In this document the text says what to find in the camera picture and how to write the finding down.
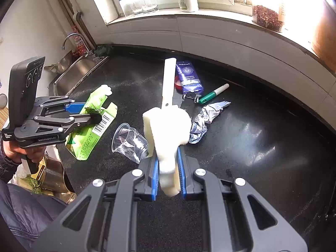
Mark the red round lid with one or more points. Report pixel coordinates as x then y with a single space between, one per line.
178 84

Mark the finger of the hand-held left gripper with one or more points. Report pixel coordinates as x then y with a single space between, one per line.
89 119
74 107

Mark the metal pot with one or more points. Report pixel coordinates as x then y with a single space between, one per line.
55 177

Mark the white window frame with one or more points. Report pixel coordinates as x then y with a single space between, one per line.
110 2

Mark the wall pipe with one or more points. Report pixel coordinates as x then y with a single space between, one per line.
78 15

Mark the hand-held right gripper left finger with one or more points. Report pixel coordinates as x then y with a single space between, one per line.
155 178

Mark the clear plastic bottle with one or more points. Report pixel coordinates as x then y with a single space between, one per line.
283 10

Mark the dark puffer jacket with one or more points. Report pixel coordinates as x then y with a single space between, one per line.
29 215

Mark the green marker pen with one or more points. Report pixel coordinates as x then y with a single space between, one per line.
212 94

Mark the dark blue box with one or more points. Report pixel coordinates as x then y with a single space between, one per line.
189 76

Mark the red labelled bottle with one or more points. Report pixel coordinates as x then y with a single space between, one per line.
80 46

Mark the stainless steel sink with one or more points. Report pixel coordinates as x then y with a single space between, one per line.
78 71

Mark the crumpled silver blue wrapper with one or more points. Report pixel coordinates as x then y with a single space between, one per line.
207 115

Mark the dark green cloth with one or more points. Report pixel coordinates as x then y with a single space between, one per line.
103 51

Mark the white sponge brush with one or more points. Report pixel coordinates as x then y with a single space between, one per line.
168 131

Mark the person's left hand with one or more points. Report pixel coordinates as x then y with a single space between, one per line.
15 152

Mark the chrome faucet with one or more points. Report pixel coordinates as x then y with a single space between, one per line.
67 38

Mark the green carton box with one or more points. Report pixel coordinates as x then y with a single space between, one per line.
89 141

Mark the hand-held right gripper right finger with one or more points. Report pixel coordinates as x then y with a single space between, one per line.
181 174

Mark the clear plastic cup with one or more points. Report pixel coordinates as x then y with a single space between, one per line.
128 141

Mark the person's left forearm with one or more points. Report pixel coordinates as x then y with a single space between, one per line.
9 170

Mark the jar of red dried bits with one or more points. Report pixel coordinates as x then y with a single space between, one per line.
266 18

